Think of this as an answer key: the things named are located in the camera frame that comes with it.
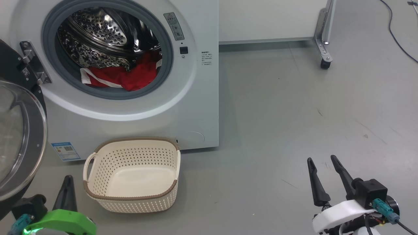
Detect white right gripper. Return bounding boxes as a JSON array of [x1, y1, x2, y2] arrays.
[[307, 155, 376, 235]]

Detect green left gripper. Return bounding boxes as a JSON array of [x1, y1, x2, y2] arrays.
[[23, 175, 97, 235]]

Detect round glass washing machine door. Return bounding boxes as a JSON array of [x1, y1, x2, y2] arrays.
[[0, 39, 48, 219]]

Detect red garment white trim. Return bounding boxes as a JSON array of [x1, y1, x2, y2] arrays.
[[80, 66, 126, 89]]

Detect plain red garment white tag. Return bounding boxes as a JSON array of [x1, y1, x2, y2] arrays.
[[120, 51, 163, 92]]

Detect cream perforated laundry basket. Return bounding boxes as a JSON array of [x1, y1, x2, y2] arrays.
[[83, 137, 181, 213]]

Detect metal door hinge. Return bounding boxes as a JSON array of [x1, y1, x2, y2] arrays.
[[20, 41, 52, 86]]

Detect white front-load washing machine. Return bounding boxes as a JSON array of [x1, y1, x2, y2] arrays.
[[0, 0, 219, 162]]

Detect blue energy label sticker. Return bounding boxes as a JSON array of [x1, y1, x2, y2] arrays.
[[51, 142, 81, 162]]

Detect metal partition leg with caster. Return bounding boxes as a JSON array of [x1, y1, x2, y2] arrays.
[[314, 0, 337, 70]]

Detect stainless steel washer drum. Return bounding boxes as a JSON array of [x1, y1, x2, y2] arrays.
[[57, 7, 162, 71]]

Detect grey warning sticker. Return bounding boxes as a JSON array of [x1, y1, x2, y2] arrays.
[[163, 12, 185, 41]]

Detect teal left camera connector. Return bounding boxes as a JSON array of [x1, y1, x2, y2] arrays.
[[7, 214, 35, 235]]

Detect black floor cable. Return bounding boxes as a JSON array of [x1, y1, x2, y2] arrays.
[[380, 0, 418, 63]]

